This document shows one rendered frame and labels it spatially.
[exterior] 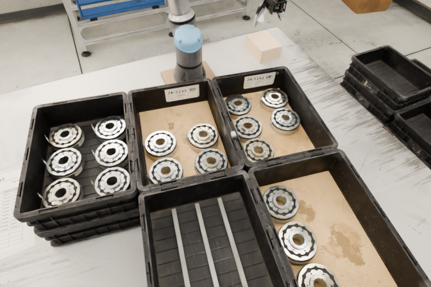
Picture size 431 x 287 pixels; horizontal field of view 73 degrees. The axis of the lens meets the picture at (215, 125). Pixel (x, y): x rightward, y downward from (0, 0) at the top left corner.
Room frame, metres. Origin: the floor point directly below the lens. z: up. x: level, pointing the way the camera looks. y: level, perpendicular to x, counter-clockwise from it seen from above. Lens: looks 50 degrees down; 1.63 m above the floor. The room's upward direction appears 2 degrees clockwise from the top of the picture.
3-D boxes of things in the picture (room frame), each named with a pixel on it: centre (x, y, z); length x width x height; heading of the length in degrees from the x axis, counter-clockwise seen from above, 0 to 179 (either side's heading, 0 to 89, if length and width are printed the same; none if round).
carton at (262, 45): (1.30, -0.24, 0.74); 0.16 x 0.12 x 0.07; 26
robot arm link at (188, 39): (1.07, 0.13, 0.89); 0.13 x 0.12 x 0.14; 13
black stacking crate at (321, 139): (0.67, -0.18, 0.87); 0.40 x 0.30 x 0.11; 16
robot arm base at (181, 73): (1.06, 0.13, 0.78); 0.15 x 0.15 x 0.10
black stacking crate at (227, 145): (0.58, 0.11, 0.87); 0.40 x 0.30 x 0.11; 16
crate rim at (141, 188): (0.58, 0.11, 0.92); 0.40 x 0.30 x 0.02; 16
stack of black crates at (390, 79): (1.34, -1.01, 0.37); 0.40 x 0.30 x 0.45; 26
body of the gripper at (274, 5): (1.28, -0.25, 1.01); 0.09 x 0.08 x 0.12; 26
